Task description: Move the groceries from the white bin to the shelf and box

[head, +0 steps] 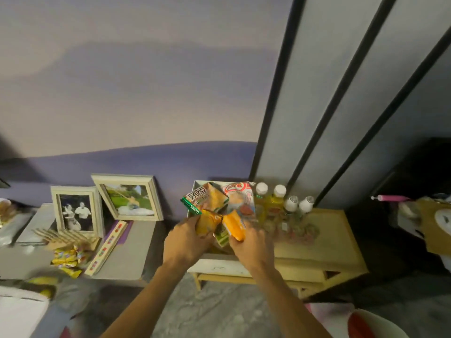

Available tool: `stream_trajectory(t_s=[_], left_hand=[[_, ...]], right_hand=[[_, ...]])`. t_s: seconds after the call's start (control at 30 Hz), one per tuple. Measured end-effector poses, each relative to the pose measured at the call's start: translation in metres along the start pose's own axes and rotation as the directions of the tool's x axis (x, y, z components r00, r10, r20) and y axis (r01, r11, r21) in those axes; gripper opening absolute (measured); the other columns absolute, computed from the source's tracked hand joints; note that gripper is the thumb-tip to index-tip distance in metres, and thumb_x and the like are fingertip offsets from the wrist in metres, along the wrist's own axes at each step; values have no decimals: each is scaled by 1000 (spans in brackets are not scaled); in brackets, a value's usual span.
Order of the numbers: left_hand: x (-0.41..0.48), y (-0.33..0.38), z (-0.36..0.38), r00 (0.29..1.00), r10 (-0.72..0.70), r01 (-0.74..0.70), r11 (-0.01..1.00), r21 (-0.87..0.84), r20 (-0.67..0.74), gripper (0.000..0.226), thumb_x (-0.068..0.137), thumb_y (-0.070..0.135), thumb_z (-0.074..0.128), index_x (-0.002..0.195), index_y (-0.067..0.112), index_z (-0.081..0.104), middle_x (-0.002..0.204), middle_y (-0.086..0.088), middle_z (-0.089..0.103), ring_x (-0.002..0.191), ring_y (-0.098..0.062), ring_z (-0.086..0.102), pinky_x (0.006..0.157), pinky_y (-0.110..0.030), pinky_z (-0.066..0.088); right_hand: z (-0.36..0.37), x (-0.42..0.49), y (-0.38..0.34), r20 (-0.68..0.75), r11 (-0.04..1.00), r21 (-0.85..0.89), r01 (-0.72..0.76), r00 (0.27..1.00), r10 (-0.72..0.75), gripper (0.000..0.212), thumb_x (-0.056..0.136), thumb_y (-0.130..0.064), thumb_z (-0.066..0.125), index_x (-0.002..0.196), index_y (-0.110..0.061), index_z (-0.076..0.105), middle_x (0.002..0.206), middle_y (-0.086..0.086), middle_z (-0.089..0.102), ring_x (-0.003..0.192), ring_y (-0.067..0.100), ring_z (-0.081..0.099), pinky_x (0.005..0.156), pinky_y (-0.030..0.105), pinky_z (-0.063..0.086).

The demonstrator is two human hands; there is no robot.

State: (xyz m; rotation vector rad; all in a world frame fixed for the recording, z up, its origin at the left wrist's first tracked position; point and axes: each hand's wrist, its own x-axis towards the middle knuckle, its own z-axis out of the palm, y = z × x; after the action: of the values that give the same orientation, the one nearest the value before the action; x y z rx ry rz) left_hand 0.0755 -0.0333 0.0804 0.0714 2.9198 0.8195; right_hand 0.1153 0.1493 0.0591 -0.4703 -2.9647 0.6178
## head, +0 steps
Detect person's right hand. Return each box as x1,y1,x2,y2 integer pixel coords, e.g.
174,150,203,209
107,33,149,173
228,221,275,273

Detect person's left hand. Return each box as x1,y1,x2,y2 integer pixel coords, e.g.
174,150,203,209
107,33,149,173
163,216,216,268

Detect orange snack packet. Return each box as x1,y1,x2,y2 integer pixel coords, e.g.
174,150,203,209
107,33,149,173
221,210,247,242

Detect yellow bread snack packet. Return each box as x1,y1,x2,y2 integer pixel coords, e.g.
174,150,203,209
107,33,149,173
195,209,223,237

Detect white cardboard box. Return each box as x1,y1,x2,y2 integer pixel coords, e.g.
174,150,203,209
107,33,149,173
187,180,260,278

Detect yellow juice bottle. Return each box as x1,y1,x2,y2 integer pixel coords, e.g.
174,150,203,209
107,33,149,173
254,182,271,225
269,184,287,223

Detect white blue snack packet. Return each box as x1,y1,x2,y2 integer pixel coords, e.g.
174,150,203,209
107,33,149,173
221,182,257,217

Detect green chips snack packet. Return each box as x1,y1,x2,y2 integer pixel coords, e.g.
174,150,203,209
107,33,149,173
180,182,230,216

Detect small white milk bottle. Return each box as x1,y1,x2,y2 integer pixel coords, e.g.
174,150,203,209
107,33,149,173
298,196,315,216
283,195,299,226

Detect yellow candy wrappers pile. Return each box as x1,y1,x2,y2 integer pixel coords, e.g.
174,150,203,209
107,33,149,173
51,246,91,279

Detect red plastic bowl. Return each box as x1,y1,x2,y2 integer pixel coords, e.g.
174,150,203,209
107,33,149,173
348,313,378,338

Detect cream trash bin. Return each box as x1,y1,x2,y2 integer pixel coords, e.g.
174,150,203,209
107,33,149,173
347,308,410,338

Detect white snack basket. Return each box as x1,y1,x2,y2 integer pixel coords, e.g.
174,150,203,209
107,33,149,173
0,286,51,338

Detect person's right forearm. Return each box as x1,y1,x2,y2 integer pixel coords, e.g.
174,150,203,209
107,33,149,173
252,267,333,338

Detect person's left forearm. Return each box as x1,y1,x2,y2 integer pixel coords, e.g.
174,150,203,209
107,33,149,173
100,260,192,338

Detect purple paper sheet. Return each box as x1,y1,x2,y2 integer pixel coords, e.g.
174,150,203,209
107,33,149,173
105,220,134,246

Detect wooden strip red marks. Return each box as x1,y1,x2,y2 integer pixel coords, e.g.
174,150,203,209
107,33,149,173
84,220,128,277

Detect yellow wooden stool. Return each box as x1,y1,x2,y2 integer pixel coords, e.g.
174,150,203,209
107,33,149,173
188,207,370,300

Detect wooden stick rack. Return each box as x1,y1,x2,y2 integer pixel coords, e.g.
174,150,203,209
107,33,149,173
31,228,100,252

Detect pink white pen tool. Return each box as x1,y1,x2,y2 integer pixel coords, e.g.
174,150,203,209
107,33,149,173
370,194,412,203

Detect grey flat packet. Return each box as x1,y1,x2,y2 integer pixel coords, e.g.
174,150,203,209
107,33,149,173
16,203,56,246

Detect white child sandal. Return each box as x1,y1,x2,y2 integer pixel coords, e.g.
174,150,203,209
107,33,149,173
398,201,419,218
434,208,451,228

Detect silver foil packet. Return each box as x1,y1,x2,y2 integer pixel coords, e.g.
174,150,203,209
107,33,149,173
0,213,35,247

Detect brown cardboard sheet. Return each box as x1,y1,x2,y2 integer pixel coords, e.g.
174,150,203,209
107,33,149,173
415,200,451,258

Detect green landscape photo frame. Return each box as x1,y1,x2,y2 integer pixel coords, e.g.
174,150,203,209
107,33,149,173
91,173,165,222

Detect black white photo frame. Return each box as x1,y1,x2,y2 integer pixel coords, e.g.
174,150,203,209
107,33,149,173
50,185,106,239

